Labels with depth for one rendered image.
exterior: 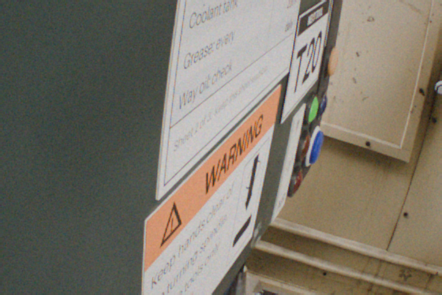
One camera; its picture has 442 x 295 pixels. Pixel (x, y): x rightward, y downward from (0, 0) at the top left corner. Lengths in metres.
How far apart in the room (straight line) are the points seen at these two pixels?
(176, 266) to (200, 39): 0.10
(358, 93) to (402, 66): 0.12
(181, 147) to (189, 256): 0.07
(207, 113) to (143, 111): 0.06
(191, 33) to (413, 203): 1.16
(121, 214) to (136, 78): 0.04
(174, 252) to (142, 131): 0.08
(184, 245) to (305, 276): 1.25
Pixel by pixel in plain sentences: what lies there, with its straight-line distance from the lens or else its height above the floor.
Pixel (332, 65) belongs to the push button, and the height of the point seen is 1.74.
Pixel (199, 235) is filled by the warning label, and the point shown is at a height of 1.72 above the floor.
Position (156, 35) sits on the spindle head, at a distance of 0.17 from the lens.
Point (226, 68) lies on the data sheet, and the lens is 0.23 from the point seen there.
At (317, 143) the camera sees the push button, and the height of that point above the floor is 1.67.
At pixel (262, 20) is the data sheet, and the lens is 0.26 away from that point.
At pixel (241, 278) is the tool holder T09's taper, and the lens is 0.93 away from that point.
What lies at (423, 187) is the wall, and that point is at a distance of 1.30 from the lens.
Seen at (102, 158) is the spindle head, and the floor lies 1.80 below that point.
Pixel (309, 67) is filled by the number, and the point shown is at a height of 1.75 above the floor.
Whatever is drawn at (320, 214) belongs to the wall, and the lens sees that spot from 1.38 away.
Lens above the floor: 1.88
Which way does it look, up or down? 28 degrees down
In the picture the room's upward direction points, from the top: 9 degrees clockwise
